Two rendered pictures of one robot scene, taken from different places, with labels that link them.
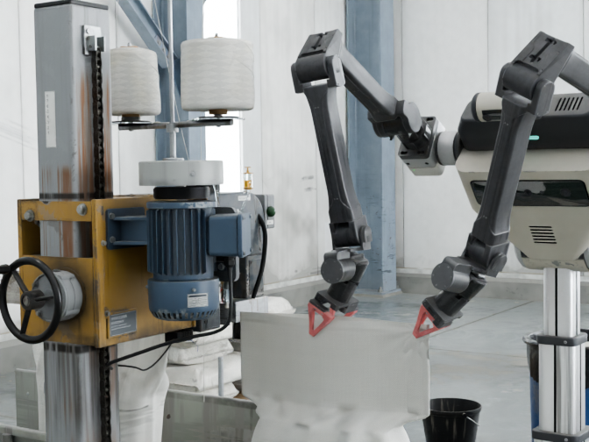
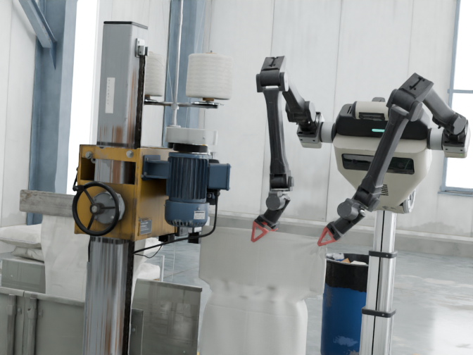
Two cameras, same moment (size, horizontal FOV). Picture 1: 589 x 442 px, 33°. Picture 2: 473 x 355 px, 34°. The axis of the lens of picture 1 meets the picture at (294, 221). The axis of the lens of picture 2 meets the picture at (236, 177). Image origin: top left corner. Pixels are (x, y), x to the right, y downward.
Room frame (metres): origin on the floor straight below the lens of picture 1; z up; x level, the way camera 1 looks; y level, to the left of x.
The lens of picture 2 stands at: (-0.49, 0.61, 1.40)
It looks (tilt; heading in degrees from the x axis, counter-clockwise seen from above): 3 degrees down; 348
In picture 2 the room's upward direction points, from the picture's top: 4 degrees clockwise
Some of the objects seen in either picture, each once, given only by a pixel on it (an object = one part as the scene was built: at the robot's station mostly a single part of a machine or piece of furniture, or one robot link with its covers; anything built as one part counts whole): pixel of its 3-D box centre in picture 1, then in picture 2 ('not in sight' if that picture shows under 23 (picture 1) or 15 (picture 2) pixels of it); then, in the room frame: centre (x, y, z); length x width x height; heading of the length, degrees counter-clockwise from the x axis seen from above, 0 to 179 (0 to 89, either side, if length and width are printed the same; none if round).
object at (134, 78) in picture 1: (130, 81); (146, 74); (2.41, 0.39, 1.61); 0.15 x 0.14 x 0.17; 57
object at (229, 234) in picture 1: (230, 239); (218, 179); (2.12, 0.14, 1.25); 0.10 x 0.08 x 0.12; 172
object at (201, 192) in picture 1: (181, 193); (190, 148); (2.14, 0.24, 1.35); 0.12 x 0.12 x 0.04
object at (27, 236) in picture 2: not in sight; (42, 234); (5.59, 0.85, 0.56); 0.66 x 0.43 x 0.15; 145
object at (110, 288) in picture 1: (109, 265); (129, 190); (2.29, 0.43, 1.18); 0.34 x 0.25 x 0.31; 147
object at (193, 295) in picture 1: (182, 259); (188, 189); (2.14, 0.24, 1.21); 0.15 x 0.15 x 0.25
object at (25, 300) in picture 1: (28, 300); (95, 208); (2.06, 0.55, 1.13); 0.18 x 0.11 x 0.18; 57
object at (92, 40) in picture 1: (95, 40); (142, 48); (2.17, 0.42, 1.68); 0.05 x 0.03 x 0.06; 147
